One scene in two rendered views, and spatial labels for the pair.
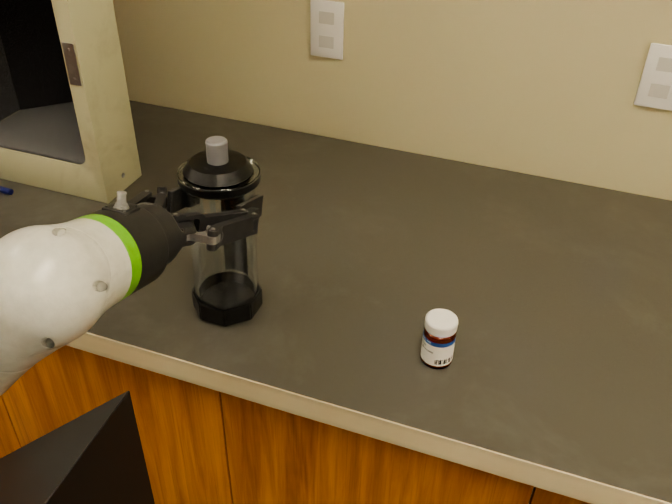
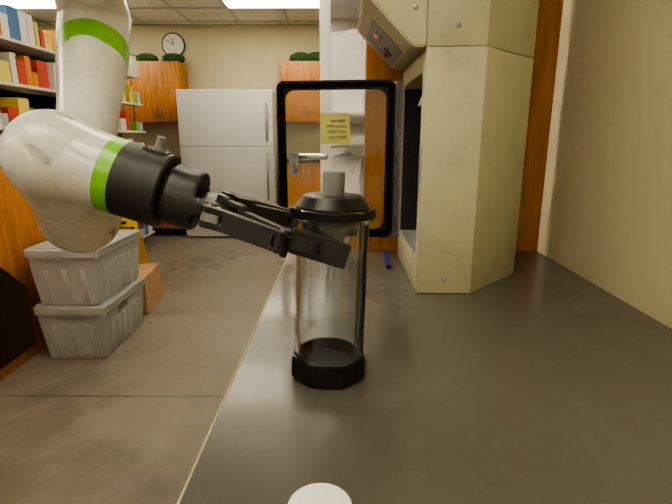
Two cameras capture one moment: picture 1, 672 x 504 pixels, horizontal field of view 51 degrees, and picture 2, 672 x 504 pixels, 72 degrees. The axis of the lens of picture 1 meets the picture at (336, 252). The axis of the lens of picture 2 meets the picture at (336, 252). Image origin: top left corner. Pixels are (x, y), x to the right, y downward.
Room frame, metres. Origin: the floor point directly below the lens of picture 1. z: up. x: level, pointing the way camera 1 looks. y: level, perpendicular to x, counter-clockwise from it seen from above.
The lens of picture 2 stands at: (0.62, -0.39, 1.25)
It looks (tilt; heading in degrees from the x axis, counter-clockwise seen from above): 14 degrees down; 71
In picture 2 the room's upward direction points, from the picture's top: straight up
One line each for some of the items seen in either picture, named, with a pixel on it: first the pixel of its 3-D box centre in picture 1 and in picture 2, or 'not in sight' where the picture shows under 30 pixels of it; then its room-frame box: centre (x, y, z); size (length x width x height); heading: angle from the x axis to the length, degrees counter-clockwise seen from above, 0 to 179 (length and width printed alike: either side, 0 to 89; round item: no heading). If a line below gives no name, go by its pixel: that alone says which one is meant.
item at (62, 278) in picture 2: not in sight; (91, 264); (0.08, 2.68, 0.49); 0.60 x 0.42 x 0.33; 71
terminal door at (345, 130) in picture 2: not in sight; (335, 161); (1.01, 0.78, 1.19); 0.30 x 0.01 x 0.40; 154
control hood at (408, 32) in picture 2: not in sight; (386, 35); (1.06, 0.58, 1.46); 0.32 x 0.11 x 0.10; 71
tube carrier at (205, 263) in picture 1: (223, 238); (330, 287); (0.80, 0.16, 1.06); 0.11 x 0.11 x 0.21
